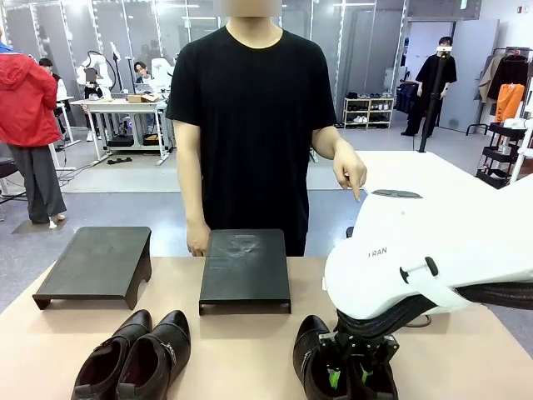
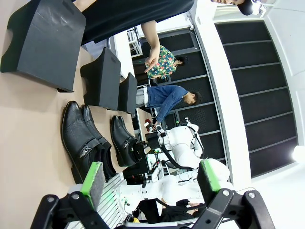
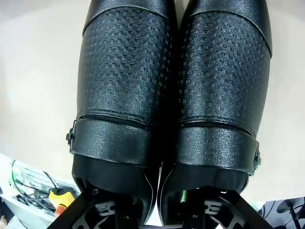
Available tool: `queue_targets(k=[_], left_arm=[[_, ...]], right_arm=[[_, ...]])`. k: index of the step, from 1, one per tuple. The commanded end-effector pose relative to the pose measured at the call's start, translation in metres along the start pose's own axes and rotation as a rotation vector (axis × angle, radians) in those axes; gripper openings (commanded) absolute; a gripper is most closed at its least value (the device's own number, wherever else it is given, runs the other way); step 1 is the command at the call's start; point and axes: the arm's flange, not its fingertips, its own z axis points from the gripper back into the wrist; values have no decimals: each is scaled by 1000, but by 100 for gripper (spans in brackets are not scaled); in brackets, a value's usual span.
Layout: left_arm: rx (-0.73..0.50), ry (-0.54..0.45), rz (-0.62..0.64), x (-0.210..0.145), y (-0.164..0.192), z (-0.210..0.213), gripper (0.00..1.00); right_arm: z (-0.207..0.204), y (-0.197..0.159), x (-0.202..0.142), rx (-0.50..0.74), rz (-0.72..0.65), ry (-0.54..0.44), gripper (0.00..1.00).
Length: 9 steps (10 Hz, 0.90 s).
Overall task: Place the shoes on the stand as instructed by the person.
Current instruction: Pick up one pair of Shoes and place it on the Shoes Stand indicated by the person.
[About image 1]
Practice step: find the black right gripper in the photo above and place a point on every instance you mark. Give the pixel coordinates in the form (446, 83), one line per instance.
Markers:
(362, 343)

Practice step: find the person's right forearm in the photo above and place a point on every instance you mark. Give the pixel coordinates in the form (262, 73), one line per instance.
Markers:
(191, 183)

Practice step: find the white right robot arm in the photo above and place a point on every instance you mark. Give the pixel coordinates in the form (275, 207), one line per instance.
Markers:
(416, 258)

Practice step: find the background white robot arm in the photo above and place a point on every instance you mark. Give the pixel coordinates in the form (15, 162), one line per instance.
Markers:
(160, 68)
(102, 62)

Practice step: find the person's left forearm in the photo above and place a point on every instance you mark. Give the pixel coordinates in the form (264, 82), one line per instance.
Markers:
(327, 137)

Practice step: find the person in black t-shirt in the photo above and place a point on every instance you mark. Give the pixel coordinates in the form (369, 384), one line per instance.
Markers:
(250, 125)

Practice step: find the white metal stand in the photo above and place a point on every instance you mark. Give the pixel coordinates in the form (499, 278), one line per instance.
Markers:
(525, 150)

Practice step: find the background person in black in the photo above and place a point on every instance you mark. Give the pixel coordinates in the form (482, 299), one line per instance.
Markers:
(433, 75)

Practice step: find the seated person with glasses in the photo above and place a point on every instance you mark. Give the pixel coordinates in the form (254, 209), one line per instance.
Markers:
(143, 73)

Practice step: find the seated person white top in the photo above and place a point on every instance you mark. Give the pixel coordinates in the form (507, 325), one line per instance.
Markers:
(92, 89)

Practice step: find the background person dark hair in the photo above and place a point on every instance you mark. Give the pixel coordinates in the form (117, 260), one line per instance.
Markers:
(48, 64)

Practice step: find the person's right hand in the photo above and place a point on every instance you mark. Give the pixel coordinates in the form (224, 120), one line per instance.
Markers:
(197, 241)

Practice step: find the person's left hand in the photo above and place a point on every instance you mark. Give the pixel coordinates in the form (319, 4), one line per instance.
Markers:
(350, 166)

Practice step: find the white table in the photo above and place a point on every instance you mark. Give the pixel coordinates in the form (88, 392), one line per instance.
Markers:
(416, 166)

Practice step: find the wooden shoe rack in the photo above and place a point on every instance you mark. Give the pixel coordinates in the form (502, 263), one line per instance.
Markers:
(368, 112)

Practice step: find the black utility cart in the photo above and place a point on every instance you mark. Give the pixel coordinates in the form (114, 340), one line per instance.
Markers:
(499, 154)

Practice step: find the black clothes rack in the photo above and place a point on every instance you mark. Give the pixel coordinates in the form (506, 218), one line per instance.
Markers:
(474, 127)

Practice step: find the black floor power strip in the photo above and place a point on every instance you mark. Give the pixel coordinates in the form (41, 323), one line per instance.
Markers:
(120, 161)

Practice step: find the orange hanging garment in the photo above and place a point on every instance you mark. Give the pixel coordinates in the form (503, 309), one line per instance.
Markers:
(510, 104)

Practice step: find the beige hanging coat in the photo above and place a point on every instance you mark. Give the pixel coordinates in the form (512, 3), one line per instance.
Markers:
(489, 79)

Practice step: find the black hanging coat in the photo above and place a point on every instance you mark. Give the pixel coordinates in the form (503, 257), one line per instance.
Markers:
(510, 71)

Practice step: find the cardboard box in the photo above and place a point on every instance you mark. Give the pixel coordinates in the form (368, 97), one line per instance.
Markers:
(141, 98)

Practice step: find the background white desk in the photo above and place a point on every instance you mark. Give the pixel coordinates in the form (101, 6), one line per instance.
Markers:
(121, 107)

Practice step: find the black tripod with tablet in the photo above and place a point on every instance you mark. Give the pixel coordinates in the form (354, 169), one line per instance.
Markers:
(118, 66)

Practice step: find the black camera tripod pole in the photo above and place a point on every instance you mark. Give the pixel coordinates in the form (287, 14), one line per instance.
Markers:
(425, 137)

